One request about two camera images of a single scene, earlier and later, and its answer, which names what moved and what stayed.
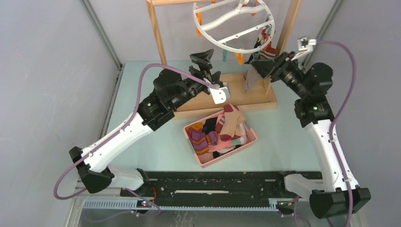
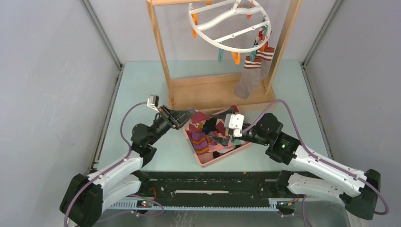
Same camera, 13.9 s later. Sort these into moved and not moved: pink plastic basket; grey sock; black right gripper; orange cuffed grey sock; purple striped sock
Moved: black right gripper; grey sock
Not moved: orange cuffed grey sock; purple striped sock; pink plastic basket
